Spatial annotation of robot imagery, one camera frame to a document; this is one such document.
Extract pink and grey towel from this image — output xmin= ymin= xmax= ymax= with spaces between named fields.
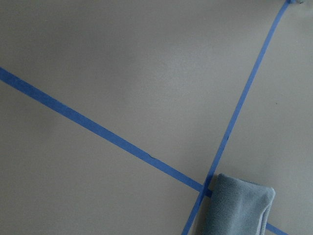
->
xmin=202 ymin=173 xmax=275 ymax=235

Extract blue tape grid lines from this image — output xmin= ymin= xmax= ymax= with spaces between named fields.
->
xmin=0 ymin=0 xmax=294 ymax=235

